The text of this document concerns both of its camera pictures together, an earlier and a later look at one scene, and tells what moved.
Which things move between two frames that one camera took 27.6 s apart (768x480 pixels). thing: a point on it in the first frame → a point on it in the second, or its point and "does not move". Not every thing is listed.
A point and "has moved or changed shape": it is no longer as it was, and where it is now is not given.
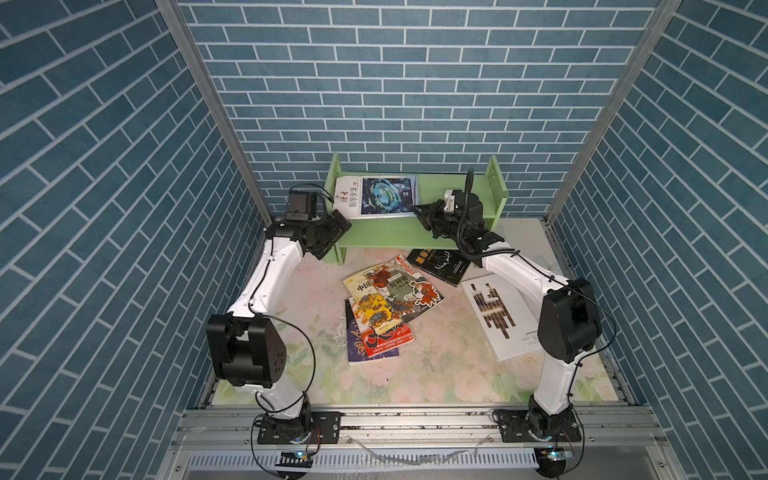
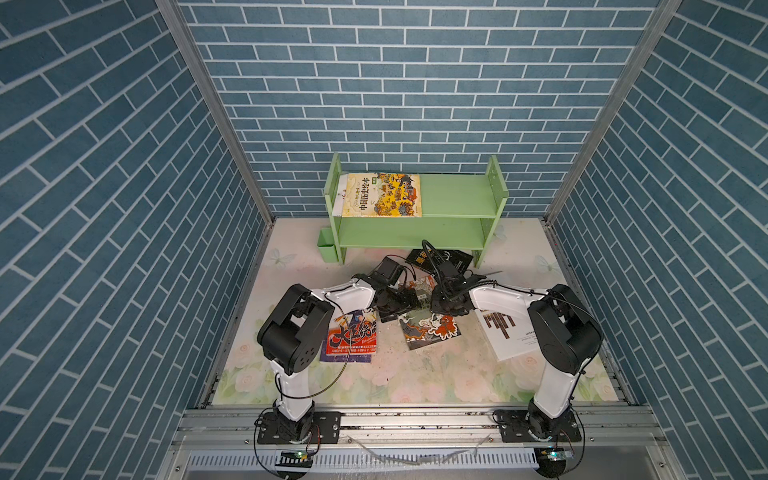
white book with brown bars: x=504 y=316 does not move
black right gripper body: x=441 y=223 → x=440 y=303
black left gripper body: x=325 y=231 → x=398 y=302
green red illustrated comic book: x=390 y=293 has moved or changed shape
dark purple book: x=356 y=349 → x=324 y=358
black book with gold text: x=449 y=265 does not move
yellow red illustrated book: x=385 y=340 → x=382 y=195
